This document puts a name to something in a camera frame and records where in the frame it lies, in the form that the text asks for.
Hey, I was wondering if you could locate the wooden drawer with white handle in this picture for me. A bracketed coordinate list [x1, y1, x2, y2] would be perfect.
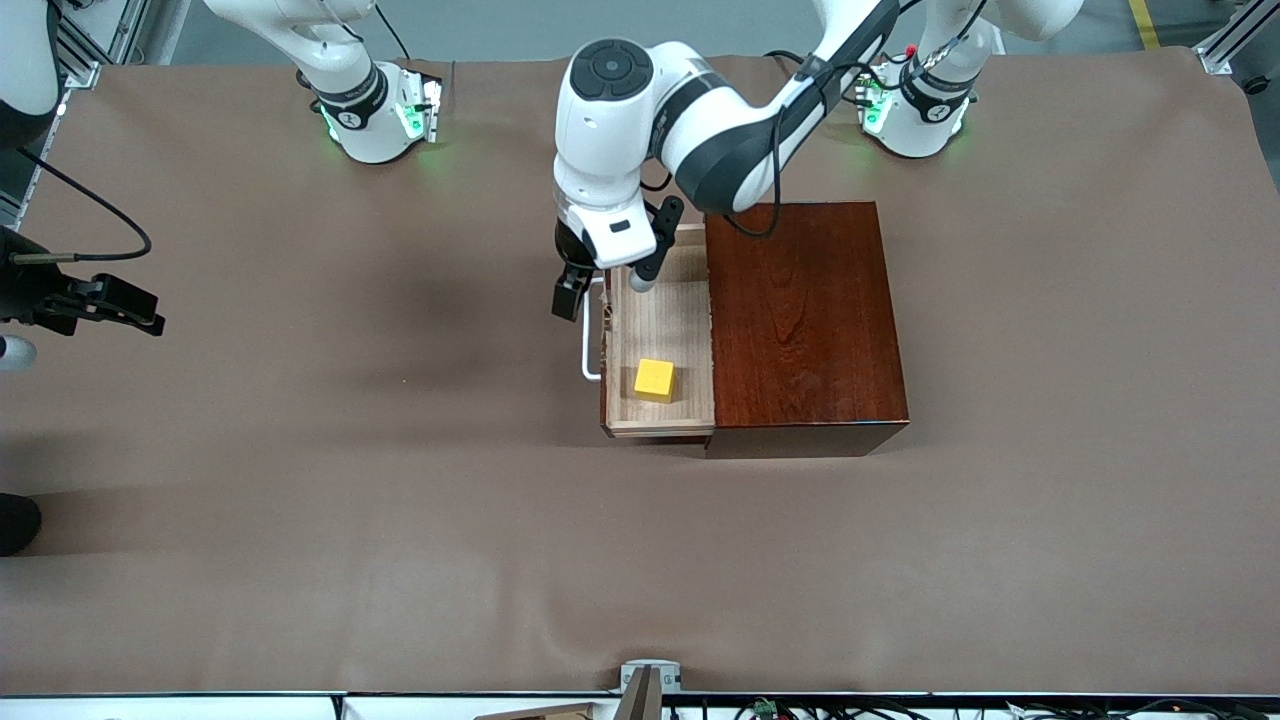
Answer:
[582, 220, 717, 443]

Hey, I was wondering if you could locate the yellow wooden block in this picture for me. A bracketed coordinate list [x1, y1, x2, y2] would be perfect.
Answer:
[634, 358, 677, 404]

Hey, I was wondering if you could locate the dark wooden drawer cabinet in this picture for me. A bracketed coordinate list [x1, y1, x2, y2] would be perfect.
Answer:
[703, 202, 911, 459]

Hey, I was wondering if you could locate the black round object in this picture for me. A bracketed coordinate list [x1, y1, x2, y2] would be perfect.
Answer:
[0, 493, 43, 557]

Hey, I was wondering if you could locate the brown table cloth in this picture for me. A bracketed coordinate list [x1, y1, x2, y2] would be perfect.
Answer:
[0, 48, 1280, 698]

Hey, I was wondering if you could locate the brown wooden board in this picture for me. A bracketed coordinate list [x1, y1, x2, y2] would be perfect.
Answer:
[472, 702, 593, 720]

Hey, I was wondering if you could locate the silver aluminium frame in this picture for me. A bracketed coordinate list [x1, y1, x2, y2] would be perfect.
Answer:
[45, 0, 191, 91]
[1195, 0, 1280, 76]

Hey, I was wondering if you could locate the black right base cable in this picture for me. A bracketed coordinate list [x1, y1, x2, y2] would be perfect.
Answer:
[375, 0, 423, 61]

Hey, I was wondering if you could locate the grey metal mount bracket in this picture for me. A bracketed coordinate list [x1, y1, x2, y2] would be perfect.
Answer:
[620, 660, 683, 695]

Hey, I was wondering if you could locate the brown slanted wooden post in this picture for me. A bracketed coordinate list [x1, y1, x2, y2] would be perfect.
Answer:
[612, 668, 663, 720]

